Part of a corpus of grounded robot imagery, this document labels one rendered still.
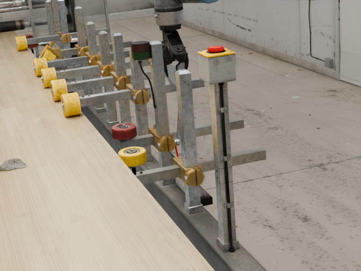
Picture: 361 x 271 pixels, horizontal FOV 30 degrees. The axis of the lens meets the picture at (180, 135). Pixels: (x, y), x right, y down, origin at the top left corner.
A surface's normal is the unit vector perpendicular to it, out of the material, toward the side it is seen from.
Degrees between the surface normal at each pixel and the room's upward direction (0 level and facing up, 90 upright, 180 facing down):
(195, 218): 0
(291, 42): 90
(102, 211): 0
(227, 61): 90
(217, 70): 90
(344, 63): 90
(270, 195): 0
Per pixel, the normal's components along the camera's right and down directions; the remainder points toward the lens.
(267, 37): -0.94, 0.18
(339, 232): -0.08, -0.95
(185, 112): 0.33, 0.27
